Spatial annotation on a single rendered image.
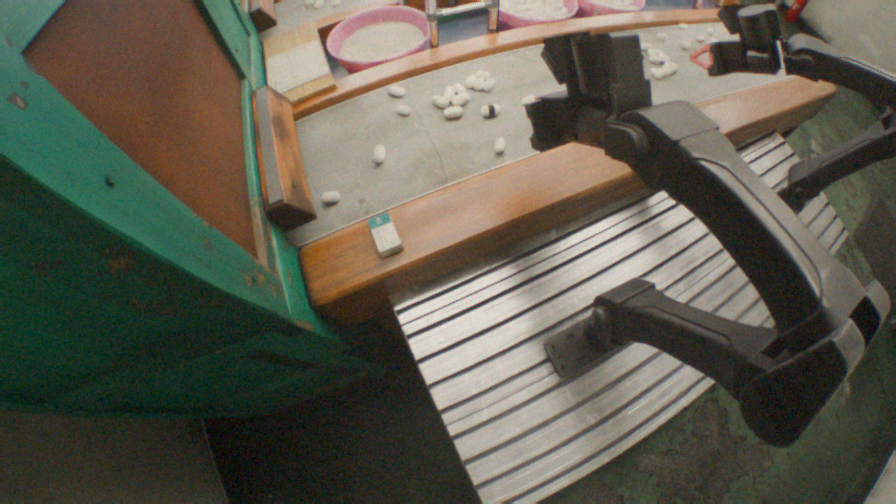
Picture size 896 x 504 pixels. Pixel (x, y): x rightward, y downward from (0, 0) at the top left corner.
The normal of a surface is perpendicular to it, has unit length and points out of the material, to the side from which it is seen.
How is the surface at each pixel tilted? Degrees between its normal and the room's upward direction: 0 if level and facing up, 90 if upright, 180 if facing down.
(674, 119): 13
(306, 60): 0
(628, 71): 50
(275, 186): 0
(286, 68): 0
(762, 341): 59
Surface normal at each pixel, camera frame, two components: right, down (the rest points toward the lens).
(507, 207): -0.04, -0.38
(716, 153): -0.12, -0.56
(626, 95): 0.25, 0.41
